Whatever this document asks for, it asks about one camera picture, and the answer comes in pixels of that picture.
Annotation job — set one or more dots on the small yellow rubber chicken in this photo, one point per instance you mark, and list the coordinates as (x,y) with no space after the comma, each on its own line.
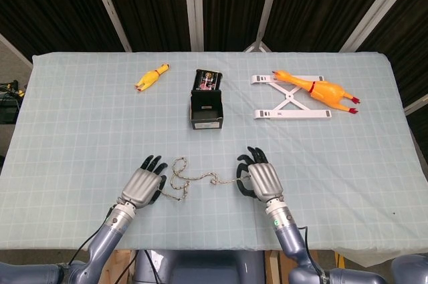
(148,79)

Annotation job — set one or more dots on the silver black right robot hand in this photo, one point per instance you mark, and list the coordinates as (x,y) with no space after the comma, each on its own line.
(265,180)

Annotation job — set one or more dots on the black electronic equipment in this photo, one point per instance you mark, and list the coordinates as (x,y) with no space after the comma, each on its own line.
(6,113)

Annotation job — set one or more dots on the large orange rubber chicken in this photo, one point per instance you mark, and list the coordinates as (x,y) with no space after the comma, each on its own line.
(324,91)

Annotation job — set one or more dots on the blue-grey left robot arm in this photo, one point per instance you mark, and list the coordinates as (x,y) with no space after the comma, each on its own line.
(107,240)

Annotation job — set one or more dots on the white frame post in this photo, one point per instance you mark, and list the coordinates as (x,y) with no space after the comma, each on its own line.
(267,3)
(107,3)
(374,6)
(193,3)

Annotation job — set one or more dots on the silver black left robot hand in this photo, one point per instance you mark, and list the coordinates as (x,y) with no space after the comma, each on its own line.
(140,187)

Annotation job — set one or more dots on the black pleated curtain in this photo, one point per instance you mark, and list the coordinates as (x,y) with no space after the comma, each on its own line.
(154,6)

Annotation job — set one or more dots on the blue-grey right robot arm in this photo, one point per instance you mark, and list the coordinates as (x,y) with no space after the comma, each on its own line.
(291,237)

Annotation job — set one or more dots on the wooden table frame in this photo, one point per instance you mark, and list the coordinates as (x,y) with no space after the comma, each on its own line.
(272,267)

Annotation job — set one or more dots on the blue-grey robot torso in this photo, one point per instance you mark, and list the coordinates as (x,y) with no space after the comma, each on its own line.
(200,267)

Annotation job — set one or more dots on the black open cardboard box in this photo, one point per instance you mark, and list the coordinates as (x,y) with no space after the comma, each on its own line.
(205,125)

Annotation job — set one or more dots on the white folding laptop stand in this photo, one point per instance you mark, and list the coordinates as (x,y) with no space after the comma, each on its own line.
(291,114)

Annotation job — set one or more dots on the light blue checkered tablecloth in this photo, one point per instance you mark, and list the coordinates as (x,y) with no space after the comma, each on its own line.
(100,130)

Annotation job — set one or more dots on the black printed packet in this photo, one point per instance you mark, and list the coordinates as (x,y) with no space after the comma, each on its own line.
(209,80)

